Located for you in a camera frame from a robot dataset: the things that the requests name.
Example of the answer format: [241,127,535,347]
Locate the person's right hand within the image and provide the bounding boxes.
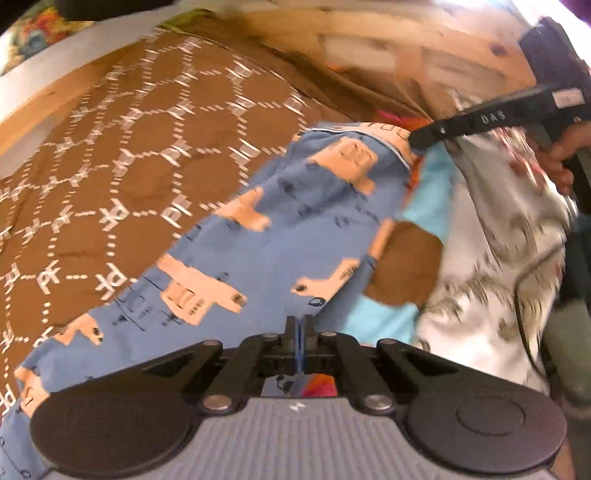
[539,122,591,195]

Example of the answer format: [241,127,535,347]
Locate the brown patterned blanket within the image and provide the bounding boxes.
[0,28,444,416]

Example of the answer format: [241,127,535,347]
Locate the white patterned cloth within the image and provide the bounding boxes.
[411,92,578,393]

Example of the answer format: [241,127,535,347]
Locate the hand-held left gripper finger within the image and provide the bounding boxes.
[300,316,467,414]
[139,316,300,414]

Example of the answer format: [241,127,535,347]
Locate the blue printed pants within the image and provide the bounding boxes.
[0,121,423,480]

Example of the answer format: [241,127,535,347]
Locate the floral cloth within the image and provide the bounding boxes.
[0,9,98,77]

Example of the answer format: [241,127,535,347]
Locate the grey green cloth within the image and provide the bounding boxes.
[540,217,591,411]

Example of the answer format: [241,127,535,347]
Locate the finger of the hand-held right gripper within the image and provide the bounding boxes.
[410,113,472,151]

